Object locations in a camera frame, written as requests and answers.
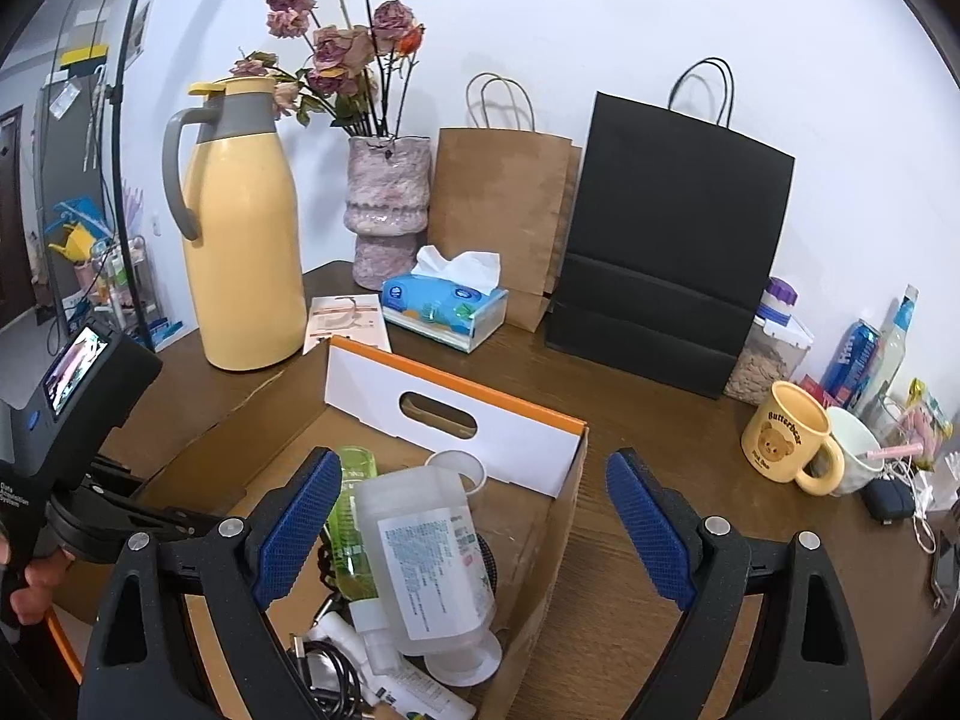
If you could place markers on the black pouch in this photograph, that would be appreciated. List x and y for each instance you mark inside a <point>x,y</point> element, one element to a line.
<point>889,499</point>

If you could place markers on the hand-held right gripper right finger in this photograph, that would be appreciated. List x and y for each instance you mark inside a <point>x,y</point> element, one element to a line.
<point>649,529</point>

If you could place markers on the pale green bowl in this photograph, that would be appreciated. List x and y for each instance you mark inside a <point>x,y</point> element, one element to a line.
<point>859,450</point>

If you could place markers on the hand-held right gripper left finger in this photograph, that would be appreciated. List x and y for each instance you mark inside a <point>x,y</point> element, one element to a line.
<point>300,525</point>

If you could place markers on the red snack packet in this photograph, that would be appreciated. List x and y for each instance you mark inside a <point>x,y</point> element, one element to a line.
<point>817,390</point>

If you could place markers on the red cardboard box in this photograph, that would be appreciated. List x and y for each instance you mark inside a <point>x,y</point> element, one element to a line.
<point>540,525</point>

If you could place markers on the blue drink can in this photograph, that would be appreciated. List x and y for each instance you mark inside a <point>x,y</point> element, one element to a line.
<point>851,364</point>

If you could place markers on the blue tissue pack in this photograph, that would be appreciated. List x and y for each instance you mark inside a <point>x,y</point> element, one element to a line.
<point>442,307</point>

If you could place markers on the black light stand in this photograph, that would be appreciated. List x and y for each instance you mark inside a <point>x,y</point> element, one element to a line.
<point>120,127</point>

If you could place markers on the yellow bear mug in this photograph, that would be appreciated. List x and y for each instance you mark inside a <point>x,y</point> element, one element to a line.
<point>787,431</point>

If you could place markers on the small white bottle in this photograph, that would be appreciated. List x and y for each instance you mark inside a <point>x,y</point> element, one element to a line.
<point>420,694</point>

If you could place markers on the clear container with purple lid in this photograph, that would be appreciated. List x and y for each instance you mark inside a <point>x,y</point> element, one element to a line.
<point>772,352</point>

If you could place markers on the large translucent white bottle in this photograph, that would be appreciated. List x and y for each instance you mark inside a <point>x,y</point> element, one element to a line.
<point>427,555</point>

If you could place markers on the black paper bag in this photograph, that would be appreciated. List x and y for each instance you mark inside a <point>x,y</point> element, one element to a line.
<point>675,240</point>

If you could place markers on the small white lid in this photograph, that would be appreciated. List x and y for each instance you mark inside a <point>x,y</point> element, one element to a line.
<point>455,472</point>

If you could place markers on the person's left hand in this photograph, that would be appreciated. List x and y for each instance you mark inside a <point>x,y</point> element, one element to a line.
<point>41,585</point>

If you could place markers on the white product box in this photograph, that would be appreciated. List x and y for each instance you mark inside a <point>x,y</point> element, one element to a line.
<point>345,319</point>

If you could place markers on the dried roses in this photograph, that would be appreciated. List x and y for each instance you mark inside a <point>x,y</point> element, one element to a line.
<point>337,52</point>

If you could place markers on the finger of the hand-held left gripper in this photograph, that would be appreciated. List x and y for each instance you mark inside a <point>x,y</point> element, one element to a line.
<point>165,516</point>

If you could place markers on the pink mottled vase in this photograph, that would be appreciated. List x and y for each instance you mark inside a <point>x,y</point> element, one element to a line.
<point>386,210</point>

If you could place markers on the pink spoon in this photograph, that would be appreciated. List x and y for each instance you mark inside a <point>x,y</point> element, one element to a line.
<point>896,452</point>

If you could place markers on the brown paper bag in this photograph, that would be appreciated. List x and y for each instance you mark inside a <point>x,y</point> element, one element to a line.
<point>502,210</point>

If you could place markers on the small green bottle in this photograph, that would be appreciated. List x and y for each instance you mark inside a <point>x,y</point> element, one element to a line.
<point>352,532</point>

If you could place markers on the grey refrigerator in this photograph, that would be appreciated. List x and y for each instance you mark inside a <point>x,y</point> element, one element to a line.
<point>71,150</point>

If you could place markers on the yellow green snack packet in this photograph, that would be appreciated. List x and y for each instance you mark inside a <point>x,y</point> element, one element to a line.
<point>930,412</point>

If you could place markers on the yellow thermos jug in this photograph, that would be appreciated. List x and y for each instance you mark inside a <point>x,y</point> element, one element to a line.
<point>240,240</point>

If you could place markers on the cluttered storage rack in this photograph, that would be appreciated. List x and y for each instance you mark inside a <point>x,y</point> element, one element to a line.
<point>97,270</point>

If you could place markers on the clear soda bottle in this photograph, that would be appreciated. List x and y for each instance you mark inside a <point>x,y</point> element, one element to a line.
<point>892,360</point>

